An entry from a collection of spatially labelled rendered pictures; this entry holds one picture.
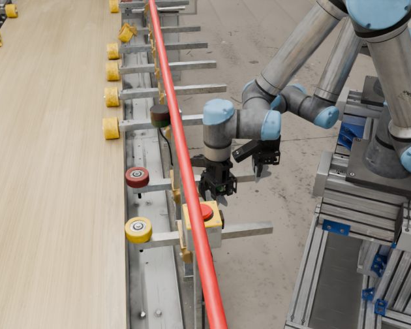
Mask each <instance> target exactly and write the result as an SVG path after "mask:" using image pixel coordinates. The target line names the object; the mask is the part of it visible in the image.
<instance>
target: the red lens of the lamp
mask: <svg viewBox="0 0 411 329"><path fill-rule="evenodd" d="M150 116H151V118H152V119H154V120H157V121H162V120H165V119H168V118H169V117H170V112H169V110H168V111H167V112H165V113H163V114H156V113H153V112H152V111H151V108H150Z"/></svg>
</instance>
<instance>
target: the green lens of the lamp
mask: <svg viewBox="0 0 411 329"><path fill-rule="evenodd" d="M170 123H171V121H170V117H169V118H168V119H167V120H164V121H155V120H153V119H152V118H151V124H152V126H154V127H158V128H163V127H167V126H169V124H170Z"/></svg>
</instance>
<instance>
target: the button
mask: <svg viewBox="0 0 411 329"><path fill-rule="evenodd" d="M200 206H201V209H202V215H203V218H204V219H207V218H209V217H210V216H211V214H212V209H211V207H210V206H208V205H207V204H200Z"/></svg>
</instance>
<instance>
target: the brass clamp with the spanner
mask: <svg viewBox="0 0 411 329"><path fill-rule="evenodd" d="M170 179H171V184H172V195H171V197H172V199H173V201H174V202H175V203H176V204H181V195H180V188H178V189H175V188H174V175H173V170H170Z"/></svg>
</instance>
